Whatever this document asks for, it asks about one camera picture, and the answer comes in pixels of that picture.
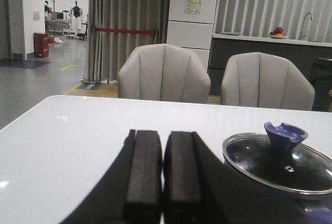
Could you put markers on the beige upholstered chair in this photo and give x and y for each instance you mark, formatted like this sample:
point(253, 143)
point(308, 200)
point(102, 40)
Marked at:
point(163, 72)
point(257, 79)

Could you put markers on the chrome kitchen faucet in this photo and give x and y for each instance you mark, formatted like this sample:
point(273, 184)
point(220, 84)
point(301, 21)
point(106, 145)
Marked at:
point(308, 18)

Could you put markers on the fruit plate on counter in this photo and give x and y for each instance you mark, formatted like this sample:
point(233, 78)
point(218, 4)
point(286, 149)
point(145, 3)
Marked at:
point(277, 33)

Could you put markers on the red bin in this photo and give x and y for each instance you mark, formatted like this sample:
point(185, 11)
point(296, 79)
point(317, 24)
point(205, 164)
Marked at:
point(41, 44)

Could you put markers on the left beige upholstered chair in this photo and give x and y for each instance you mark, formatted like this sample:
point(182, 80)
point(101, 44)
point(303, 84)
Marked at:
point(163, 72)

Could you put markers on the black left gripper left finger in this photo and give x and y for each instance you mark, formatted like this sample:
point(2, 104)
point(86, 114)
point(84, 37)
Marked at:
point(130, 190)

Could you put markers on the grey curtain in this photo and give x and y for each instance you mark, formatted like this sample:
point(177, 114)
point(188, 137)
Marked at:
point(115, 48)

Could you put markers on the white refrigerator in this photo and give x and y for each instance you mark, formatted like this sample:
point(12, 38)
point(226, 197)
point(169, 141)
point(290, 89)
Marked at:
point(190, 26)

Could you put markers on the red barrier belt stanchion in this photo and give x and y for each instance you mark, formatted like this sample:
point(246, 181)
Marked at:
point(95, 63)

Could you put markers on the grey kitchen counter cabinet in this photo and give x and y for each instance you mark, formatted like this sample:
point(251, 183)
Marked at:
point(300, 52)

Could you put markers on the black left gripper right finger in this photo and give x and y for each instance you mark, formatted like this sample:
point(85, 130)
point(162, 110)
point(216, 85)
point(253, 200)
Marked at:
point(198, 188)

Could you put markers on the right beige upholstered chair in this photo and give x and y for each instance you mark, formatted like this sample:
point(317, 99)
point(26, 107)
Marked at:
point(257, 79)

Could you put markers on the white humanoid robot mannequin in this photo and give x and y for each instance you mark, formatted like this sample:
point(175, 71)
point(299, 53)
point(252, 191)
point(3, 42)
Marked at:
point(76, 17)

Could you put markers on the glass lid with purple knob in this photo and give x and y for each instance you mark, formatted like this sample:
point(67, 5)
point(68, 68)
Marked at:
point(279, 159)

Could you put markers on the dark blue saucepan purple handle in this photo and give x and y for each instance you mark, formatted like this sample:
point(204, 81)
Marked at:
point(271, 203)

